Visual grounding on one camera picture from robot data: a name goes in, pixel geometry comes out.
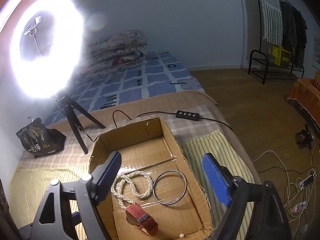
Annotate dark metal bangle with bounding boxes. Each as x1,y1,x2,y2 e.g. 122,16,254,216
152,170,188,206

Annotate open cardboard box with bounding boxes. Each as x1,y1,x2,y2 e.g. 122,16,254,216
89,118,213,239

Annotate yellow striped mat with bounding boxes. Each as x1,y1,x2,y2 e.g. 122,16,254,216
9,130,254,229

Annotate black printed snack bag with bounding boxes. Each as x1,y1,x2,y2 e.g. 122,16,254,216
16,118,66,157

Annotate white power strip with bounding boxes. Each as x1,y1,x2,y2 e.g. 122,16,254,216
299,171,316,190

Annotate black tripod stand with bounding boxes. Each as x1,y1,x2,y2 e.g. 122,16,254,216
52,93,106,154

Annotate black device on floor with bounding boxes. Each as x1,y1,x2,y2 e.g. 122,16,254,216
296,124,314,150

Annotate blue checked bed sheet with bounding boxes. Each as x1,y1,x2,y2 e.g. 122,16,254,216
44,51,206,126

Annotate orange cloth covered furniture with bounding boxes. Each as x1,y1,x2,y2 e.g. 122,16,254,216
286,70,320,127

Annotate black clothes rack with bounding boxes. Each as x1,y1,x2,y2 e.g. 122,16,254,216
248,0,305,84

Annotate folded floral quilt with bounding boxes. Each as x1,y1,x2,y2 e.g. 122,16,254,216
74,30,148,76

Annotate yellow black box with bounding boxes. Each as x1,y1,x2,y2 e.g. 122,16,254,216
272,46,291,67

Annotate white striped hanging towel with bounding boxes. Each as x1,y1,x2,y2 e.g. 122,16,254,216
260,0,283,46

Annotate dark hanging clothes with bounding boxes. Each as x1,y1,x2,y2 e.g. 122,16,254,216
280,1,308,69

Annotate white pearl necklace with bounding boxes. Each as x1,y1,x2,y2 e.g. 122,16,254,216
110,170,154,210

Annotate red leather strap watch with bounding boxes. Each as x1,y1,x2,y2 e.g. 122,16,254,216
125,203,158,236

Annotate black inline cable controller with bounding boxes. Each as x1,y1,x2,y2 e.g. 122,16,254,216
175,111,200,121

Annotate bright ring light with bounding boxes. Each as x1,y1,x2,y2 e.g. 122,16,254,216
10,0,84,99

